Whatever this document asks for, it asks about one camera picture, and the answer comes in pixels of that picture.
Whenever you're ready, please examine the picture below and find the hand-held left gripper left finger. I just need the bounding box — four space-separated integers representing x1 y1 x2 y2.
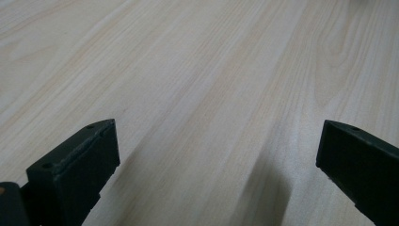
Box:
20 118 121 226

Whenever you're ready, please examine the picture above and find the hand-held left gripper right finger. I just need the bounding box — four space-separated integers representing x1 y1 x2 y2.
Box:
315 119 399 226

